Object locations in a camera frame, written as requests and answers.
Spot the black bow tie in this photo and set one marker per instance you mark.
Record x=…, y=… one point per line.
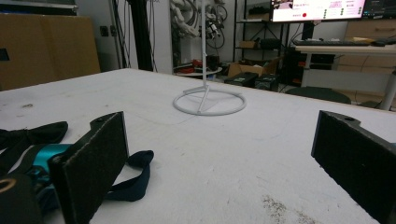
x=46, y=130

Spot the black metal shelf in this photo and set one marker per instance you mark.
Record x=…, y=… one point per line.
x=261, y=21

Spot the open cardboard box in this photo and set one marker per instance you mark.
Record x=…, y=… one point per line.
x=246, y=68

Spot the black computer tower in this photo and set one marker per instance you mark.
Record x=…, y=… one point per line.
x=267, y=82
x=241, y=79

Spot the white desk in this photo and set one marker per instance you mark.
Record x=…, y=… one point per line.
x=342, y=49

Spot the black round stool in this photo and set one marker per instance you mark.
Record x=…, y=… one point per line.
x=317, y=94

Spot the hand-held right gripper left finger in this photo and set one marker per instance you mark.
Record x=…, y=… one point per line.
x=90, y=168

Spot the lit computer monitor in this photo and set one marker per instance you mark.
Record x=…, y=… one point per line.
x=317, y=9

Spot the black keyboard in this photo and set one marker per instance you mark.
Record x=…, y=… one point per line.
x=330, y=43

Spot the black frame post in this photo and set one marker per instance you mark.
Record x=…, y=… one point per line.
x=140, y=34

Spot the round white table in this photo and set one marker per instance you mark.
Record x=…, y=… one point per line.
x=199, y=73

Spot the brown cardboard panel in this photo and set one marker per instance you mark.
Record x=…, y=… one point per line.
x=46, y=49

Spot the dark computer monitor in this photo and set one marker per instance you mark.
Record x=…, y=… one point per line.
x=379, y=7

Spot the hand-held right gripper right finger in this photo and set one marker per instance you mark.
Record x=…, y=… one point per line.
x=355, y=161

